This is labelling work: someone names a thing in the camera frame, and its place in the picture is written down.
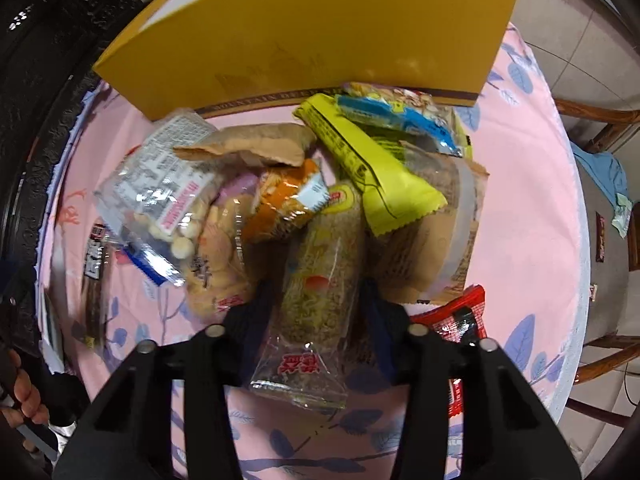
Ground red snack packet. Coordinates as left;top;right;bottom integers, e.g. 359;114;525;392
409;284;490;418

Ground blue snack packet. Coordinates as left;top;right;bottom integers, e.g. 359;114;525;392
122;242;186;287

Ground dark long meat snack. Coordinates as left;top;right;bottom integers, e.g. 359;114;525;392
81;218;113;352

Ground brown cake packet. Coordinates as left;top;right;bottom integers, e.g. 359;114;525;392
374;141;489;304

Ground green noodle snack packet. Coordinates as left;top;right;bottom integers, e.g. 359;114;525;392
250;180;367;411

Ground small bread bun packet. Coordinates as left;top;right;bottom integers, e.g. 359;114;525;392
183;192;254;321

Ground clear ball biscuit bag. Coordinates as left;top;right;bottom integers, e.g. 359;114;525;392
94;110;226;263

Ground long yellow snack bar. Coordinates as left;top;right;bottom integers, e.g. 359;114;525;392
294;93;448;236

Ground orange fried rice packet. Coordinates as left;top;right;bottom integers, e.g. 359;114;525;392
242;158;329;244

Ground person left hand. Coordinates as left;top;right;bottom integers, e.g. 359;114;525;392
1;350;49;428

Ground pink floral tablecloth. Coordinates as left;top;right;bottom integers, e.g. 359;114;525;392
41;27;589;479

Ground white red candy wrapper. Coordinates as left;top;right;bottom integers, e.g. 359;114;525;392
589;283;598;302

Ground red wrapper on chair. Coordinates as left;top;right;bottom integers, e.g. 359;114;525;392
596;212;605;263

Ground small green white packet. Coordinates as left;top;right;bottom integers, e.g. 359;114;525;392
612;193;634;238

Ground blue cloth on chair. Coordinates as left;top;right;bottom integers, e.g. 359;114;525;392
570;143;629;207

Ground wooden chair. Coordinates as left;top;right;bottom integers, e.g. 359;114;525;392
552;96;640;428

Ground blue green nut packet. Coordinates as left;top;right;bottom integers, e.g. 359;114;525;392
335;82;473;159

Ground yellow cardboard box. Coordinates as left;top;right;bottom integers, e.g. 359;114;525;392
94;0;516;120

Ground dark carved wooden furniture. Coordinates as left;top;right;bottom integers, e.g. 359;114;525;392
1;0;145;356

